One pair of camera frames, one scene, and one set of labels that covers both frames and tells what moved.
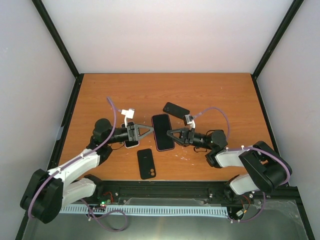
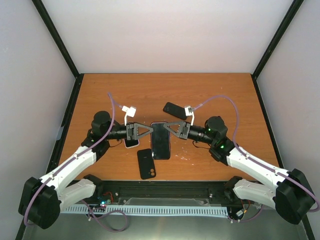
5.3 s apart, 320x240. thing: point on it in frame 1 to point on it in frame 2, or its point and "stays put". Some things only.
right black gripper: [189, 136] to [182, 125]
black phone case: [175, 110] stays put
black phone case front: [146, 163] stays put
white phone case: [128, 144] stays put
